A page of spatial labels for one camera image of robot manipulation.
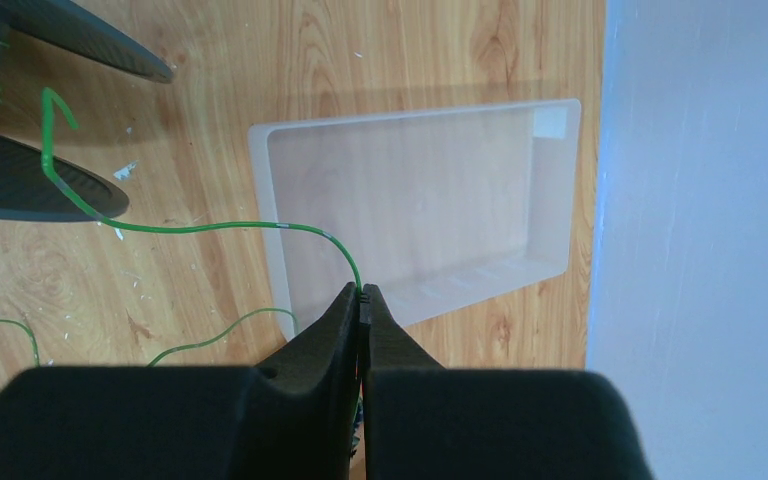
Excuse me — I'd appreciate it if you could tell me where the translucent plastic tray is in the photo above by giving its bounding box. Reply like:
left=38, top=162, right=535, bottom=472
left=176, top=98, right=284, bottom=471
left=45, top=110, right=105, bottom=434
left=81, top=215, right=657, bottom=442
left=248, top=99, right=581, bottom=339

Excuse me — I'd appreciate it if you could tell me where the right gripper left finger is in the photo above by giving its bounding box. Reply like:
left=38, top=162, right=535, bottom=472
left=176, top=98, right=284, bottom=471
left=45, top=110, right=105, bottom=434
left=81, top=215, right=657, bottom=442
left=0, top=283, right=360, bottom=479

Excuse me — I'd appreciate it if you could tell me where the green wire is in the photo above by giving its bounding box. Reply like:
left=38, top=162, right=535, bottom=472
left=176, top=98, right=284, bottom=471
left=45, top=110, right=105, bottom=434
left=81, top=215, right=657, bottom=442
left=0, top=29, right=364, bottom=399

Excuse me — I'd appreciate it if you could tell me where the dark grey perforated spool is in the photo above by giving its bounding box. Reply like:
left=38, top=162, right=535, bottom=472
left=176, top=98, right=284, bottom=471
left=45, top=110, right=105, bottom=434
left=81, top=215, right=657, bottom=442
left=0, top=1, right=174, bottom=223

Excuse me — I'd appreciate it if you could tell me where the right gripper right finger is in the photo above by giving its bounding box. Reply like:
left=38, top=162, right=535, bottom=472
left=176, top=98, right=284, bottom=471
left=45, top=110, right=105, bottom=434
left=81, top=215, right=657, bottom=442
left=361, top=284, right=652, bottom=479

